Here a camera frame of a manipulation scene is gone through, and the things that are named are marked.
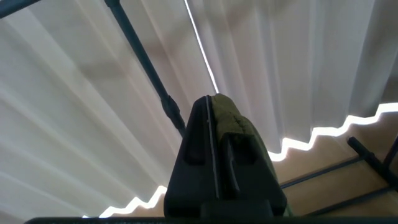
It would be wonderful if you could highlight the beige curtain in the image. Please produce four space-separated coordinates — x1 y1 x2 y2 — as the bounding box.
0 0 398 219

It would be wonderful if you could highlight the green printed shirt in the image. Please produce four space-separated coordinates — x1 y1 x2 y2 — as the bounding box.
210 93 295 218

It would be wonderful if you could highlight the black clothes rack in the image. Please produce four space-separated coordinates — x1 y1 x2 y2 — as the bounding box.
0 0 398 218

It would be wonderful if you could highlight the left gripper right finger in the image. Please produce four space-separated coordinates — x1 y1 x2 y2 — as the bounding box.
216 135 288 218

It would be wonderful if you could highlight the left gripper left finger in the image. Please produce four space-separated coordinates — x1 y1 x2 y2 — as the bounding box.
163 95 221 218

